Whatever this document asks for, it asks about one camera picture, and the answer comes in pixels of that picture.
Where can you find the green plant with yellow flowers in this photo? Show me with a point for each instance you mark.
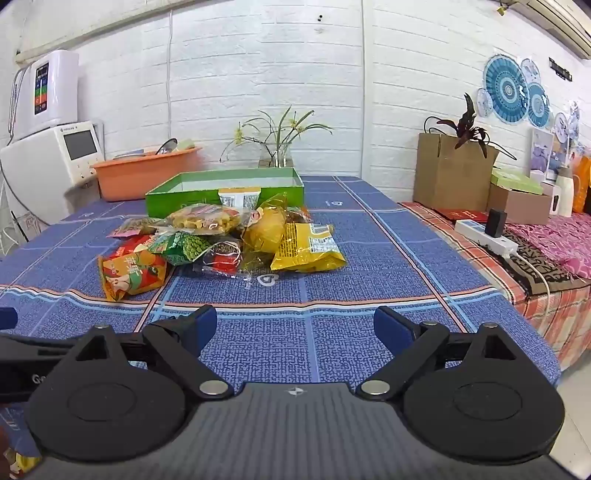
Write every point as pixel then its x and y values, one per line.
pixel 279 129

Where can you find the white appliance with screen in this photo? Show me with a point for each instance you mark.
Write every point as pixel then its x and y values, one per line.
pixel 41 166

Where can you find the clear packet of yellow snacks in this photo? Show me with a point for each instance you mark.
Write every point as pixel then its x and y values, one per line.
pixel 203 219

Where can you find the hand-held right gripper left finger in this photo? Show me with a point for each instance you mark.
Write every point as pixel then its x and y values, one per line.
pixel 204 324

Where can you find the pink snack packet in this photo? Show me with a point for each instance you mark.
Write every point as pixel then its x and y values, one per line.
pixel 134 227

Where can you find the white air conditioner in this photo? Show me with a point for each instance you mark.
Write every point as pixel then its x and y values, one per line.
pixel 554 18

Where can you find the black wall sign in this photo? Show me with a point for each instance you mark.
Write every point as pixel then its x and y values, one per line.
pixel 559 69

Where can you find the purple leafed plant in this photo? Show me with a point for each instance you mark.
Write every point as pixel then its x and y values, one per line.
pixel 468 124

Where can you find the white bottle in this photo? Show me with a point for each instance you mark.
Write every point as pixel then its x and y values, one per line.
pixel 564 194

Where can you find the glass vase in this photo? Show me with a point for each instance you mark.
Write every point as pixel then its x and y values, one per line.
pixel 281 157

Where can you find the round metal lid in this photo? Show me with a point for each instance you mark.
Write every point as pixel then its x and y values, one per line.
pixel 166 146

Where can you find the small pale paper fan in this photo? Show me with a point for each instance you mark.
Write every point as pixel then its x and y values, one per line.
pixel 531 71

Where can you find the orange plastic basin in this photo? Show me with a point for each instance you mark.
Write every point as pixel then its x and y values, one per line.
pixel 138 177

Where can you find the clear brown snack packet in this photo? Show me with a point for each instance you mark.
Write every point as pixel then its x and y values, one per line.
pixel 298 216

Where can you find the green cardboard box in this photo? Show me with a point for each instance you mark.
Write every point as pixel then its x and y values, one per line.
pixel 184 203

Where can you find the medium blue paper fan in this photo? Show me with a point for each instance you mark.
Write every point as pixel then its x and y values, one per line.
pixel 538 106

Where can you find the flat green box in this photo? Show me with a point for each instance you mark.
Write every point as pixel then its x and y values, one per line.
pixel 517 181

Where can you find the blue checkered tablecloth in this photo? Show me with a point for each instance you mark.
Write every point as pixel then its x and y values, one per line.
pixel 323 323

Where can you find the framed picture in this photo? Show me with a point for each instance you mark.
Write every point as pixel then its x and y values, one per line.
pixel 541 154

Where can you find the white water purifier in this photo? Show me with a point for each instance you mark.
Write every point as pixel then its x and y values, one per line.
pixel 51 92

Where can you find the white green label snack packet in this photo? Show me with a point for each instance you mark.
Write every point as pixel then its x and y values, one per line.
pixel 240 199

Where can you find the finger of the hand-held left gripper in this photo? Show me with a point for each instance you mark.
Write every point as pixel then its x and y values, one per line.
pixel 8 318

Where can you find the brown paper bag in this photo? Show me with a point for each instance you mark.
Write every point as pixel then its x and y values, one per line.
pixel 448 177

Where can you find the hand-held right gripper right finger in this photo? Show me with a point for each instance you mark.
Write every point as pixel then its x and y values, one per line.
pixel 391 326

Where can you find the large blue paper fan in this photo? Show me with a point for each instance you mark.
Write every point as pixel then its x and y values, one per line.
pixel 505 90

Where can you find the orange plaid cloth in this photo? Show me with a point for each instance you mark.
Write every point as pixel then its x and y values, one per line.
pixel 563 314

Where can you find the white wall pipe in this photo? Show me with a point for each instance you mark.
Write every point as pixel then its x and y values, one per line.
pixel 92 32

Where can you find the red book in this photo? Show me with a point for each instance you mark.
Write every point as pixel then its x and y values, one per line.
pixel 461 215

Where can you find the pale green box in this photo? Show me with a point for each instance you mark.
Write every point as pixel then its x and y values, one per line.
pixel 187 144

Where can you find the blue lidded container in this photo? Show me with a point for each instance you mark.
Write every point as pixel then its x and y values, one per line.
pixel 131 154

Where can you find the brown patterned cloth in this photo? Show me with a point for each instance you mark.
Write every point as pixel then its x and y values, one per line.
pixel 540 272

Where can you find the black power adapter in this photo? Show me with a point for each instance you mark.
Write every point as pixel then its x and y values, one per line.
pixel 496 224

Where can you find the orange bag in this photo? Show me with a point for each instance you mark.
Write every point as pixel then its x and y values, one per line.
pixel 584 184

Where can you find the pink floral cloth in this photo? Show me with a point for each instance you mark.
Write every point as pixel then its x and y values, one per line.
pixel 554 235

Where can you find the brown cardboard box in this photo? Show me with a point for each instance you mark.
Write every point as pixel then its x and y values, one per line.
pixel 517 205

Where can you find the white power strip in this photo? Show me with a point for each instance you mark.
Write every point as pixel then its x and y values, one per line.
pixel 475 233

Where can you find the clear red snack packet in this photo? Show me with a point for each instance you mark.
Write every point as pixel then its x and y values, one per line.
pixel 222 264

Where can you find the green pea snack packet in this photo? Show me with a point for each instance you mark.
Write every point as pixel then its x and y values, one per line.
pixel 184 247

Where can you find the yellow snack bag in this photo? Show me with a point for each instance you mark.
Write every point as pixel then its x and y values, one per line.
pixel 300 251

